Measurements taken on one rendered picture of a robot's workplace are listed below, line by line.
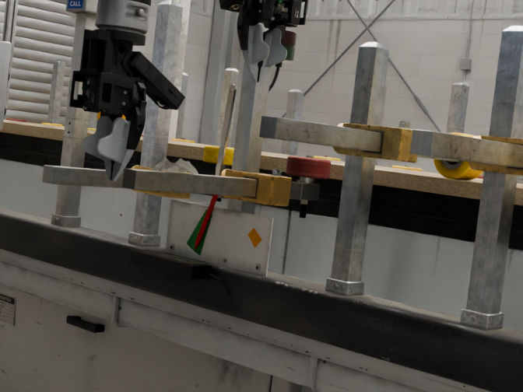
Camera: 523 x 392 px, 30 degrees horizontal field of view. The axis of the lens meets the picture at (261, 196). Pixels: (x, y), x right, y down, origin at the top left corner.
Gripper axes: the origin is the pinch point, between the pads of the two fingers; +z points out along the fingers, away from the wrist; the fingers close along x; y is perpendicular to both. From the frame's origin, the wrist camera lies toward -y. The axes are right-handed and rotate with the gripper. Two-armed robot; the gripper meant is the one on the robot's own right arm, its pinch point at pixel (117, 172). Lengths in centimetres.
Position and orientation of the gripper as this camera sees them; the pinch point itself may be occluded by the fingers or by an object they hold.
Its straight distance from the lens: 144.0
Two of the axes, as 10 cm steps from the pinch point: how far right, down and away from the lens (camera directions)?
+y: -7.1, -0.5, -7.0
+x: 7.0, 1.2, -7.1
